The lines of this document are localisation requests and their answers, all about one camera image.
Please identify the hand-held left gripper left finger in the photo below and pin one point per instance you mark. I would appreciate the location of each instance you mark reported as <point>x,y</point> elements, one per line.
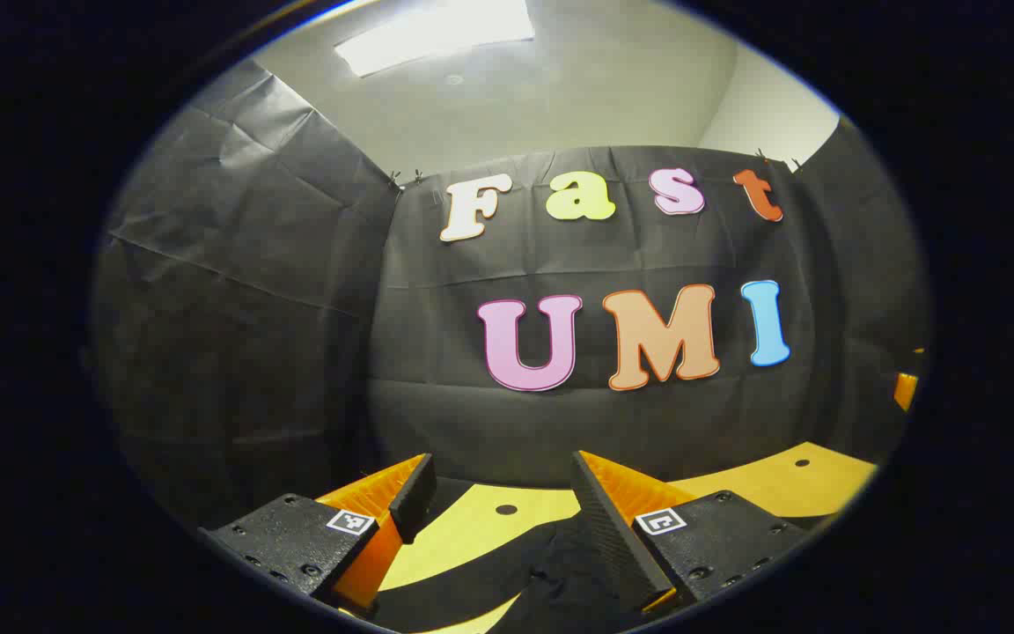
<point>415,497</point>

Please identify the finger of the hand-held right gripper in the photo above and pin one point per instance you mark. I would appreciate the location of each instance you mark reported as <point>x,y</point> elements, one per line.
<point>905,390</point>

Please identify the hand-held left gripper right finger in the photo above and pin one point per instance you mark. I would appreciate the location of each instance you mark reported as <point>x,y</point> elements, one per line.
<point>604,528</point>

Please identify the black button-up shirt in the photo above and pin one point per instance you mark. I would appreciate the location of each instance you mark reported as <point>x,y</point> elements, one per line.
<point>560,586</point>

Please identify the black backdrop cloth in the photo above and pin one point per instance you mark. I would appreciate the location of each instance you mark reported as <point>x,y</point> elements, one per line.
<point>296,352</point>

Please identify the rectangular ceiling light panel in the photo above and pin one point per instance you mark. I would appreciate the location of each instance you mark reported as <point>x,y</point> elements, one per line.
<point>437,35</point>

